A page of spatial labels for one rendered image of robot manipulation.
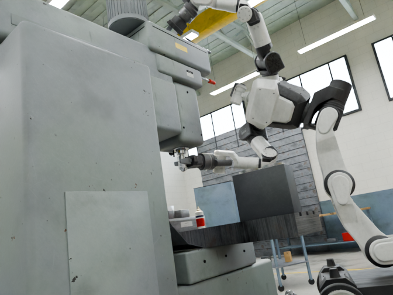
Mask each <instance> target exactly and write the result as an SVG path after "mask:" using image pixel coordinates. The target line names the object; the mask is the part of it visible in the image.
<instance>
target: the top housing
mask: <svg viewBox="0 0 393 295"><path fill-rule="evenodd" d="M126 37H128V38H130V39H132V40H135V41H137V42H139V43H142V44H144V45H146V46H148V48H149V49H150V50H151V51H153V52H155V53H157V54H160V55H162V56H164V57H167V58H169V59H172V60H174V61H176V62H179V63H181V64H183V65H186V66H188V67H190V68H193V69H195V70H198V71H200V73H201V77H203V78H204V77H206V76H208V75H210V73H211V67H210V63H209V56H208V52H207V50H205V49H203V48H202V47H200V46H198V45H196V44H194V43H192V42H190V41H188V40H186V39H184V38H182V37H180V36H178V35H176V34H174V33H172V32H170V31H168V30H166V29H164V28H162V27H161V26H159V25H157V24H155V23H153V22H151V21H145V23H143V24H141V25H140V26H139V27H138V28H136V29H135V30H134V31H132V32H131V33H129V34H128V35H127V36H126Z"/></svg>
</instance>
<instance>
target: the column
mask: <svg viewBox="0 0 393 295"><path fill-rule="evenodd" d="M0 295H178V286H177V278H176V272H175V264H174V255H173V246H172V241H171V232H170V223H169V219H168V209H167V201H166V192H165V187H164V178H163V170H162V164H161V156H160V147H159V141H158V133H157V124H156V115H155V110H154V101H153V93H152V87H151V78H150V70H149V67H148V66H147V65H144V64H142V63H139V62H136V61H133V60H131V59H128V58H125V57H123V56H120V55H117V54H115V53H112V52H109V51H107V50H104V49H101V48H98V47H96V46H93V45H91V44H88V43H85V42H82V41H80V40H77V39H74V38H72V37H69V36H66V35H63V34H61V33H58V32H55V31H53V30H50V29H47V28H44V27H42V26H39V25H36V24H34V23H31V22H28V21H21V22H20V23H19V24H18V25H17V27H16V28H14V30H13V31H12V32H11V33H10V34H9V35H8V37H7V38H6V39H5V40H4V41H3V42H2V43H1V44H0Z"/></svg>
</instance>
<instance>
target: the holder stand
mask: <svg viewBox="0 0 393 295"><path fill-rule="evenodd" d="M232 178H233V184H234V188H235V195H236V201H237V207H238V211H239V217H240V222H243V221H250V220H254V219H260V218H267V217H274V216H278V215H284V214H291V213H296V212H302V209H301V204H300V201H299V196H298V191H297V186H296V183H295V178H294V173H293V169H292V166H289V165H286V164H284V163H283V162H280V163H272V164H267V165H265V166H263V167H262V169H260V168H253V169H247V170H243V171H240V172H239V174H237V175H234V176H232Z"/></svg>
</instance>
